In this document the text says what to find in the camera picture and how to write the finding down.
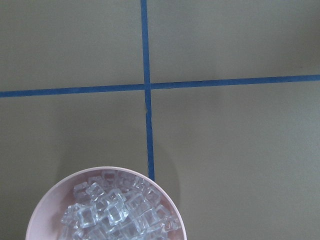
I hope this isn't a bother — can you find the pile of clear ice cubes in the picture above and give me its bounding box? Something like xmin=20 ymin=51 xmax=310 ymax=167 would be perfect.
xmin=59 ymin=169 xmax=182 ymax=240

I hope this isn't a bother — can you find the pink bowl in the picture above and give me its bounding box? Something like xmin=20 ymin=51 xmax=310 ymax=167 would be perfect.
xmin=25 ymin=166 xmax=188 ymax=240

